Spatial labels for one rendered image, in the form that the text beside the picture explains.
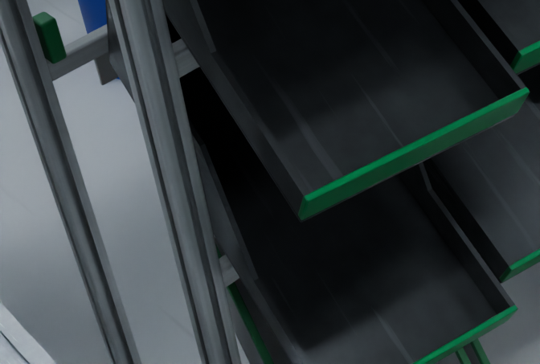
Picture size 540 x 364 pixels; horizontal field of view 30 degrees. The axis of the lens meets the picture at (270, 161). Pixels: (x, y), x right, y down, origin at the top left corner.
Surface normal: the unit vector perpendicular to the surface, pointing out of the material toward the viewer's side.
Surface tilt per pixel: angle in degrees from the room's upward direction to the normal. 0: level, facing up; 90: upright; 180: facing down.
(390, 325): 25
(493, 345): 45
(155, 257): 0
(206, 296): 90
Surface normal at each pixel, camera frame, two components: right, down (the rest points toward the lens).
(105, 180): -0.12, -0.76
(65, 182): 0.65, 0.43
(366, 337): 0.11, -0.47
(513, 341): 0.27, -0.18
